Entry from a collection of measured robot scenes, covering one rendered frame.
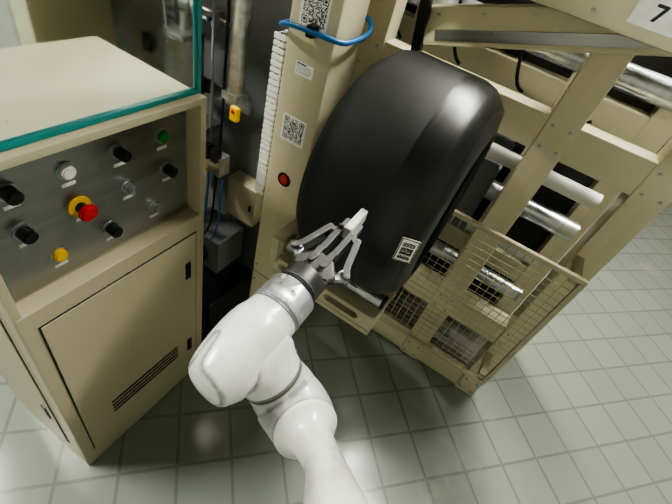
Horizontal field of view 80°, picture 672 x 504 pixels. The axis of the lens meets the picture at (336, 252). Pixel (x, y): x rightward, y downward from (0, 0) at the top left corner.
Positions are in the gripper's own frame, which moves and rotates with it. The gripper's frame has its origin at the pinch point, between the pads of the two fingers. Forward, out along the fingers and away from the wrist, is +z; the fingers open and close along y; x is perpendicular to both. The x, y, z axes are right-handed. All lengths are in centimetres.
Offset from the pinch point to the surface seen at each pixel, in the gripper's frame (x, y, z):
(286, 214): 33.7, 29.5, 20.0
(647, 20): -35, -28, 56
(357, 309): 40.4, -5.0, 9.0
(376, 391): 131, -24, 33
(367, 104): -14.8, 10.3, 16.1
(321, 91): -6.6, 26.8, 25.9
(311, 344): 131, 16, 34
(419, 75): -19.0, 5.3, 27.7
